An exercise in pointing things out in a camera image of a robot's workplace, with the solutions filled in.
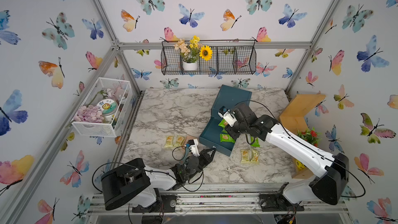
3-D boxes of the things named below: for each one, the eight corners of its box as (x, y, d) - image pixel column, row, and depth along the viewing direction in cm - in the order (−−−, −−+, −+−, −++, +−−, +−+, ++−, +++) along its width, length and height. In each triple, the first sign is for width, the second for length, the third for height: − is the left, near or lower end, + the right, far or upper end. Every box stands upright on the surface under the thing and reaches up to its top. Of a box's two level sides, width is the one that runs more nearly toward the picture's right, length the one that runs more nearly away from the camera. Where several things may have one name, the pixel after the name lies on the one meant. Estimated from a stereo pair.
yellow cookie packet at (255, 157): (250, 161, 89) (251, 159, 86) (251, 151, 93) (252, 148, 90) (256, 163, 88) (258, 161, 86) (257, 152, 92) (259, 150, 90)
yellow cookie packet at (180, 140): (175, 146, 95) (175, 144, 93) (177, 137, 98) (176, 135, 97) (184, 146, 95) (183, 144, 93) (185, 137, 98) (184, 135, 97)
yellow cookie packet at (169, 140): (164, 147, 94) (163, 145, 93) (166, 136, 99) (165, 135, 97) (172, 146, 94) (172, 145, 93) (174, 136, 99) (173, 135, 97)
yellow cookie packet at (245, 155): (240, 162, 89) (241, 160, 87) (240, 150, 93) (241, 148, 91) (248, 163, 88) (249, 161, 86) (248, 151, 93) (248, 149, 91)
